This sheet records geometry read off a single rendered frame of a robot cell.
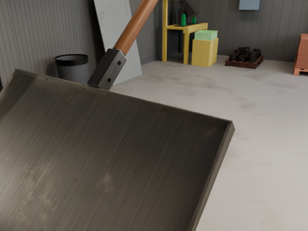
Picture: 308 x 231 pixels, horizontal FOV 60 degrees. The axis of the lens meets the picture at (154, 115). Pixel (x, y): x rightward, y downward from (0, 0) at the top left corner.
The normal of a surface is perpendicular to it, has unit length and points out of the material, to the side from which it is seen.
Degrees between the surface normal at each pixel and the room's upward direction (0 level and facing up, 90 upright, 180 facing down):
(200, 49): 90
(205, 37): 90
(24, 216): 41
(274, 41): 90
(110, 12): 78
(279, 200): 0
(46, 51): 90
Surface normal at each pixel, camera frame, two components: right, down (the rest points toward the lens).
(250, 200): 0.00, -0.92
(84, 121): -0.38, -0.47
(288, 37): -0.52, 0.34
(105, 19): 0.84, 0.01
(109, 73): 0.82, 0.22
